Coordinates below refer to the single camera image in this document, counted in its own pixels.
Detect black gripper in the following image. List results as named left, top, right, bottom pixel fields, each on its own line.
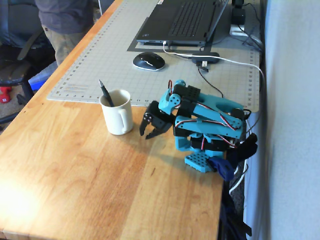
left=139, top=100, right=176, bottom=140

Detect blue cable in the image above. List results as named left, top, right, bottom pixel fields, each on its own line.
left=219, top=191, right=253, bottom=240

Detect blue storage box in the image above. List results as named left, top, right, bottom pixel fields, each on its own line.
left=27, top=61, right=59, bottom=93

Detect dark blue pen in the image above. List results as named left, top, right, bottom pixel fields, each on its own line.
left=98, top=79, right=116, bottom=108

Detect grey gridded cutting mat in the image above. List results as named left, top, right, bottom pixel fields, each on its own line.
left=46, top=0, right=261, bottom=114

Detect white ceramic mug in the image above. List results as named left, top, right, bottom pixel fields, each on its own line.
left=99, top=88, right=134, bottom=136

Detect black laptop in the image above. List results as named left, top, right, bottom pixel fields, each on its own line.
left=135, top=0, right=230, bottom=47

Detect person in grey shirt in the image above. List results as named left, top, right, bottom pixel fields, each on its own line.
left=33, top=0, right=95, bottom=67

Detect black office chair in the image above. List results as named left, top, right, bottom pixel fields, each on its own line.
left=0, top=0, right=57, bottom=126

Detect grey stand base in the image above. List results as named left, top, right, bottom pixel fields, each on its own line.
left=211, top=23, right=251, bottom=46

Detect red dumbbell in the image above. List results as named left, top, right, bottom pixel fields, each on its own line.
left=0, top=85, right=13, bottom=104

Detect black computer mouse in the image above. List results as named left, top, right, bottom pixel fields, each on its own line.
left=132, top=51, right=167, bottom=72

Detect tangled black cables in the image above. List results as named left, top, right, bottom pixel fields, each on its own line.
left=238, top=1, right=265, bottom=54

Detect black hub cable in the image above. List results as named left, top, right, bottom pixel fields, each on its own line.
left=197, top=61, right=225, bottom=99

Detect black usb hub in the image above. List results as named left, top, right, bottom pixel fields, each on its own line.
left=190, top=51, right=221, bottom=65

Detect black power adapter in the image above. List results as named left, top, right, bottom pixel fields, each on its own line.
left=230, top=6, right=247, bottom=25

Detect dark blue table clamp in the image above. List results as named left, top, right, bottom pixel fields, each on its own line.
left=208, top=133, right=259, bottom=182

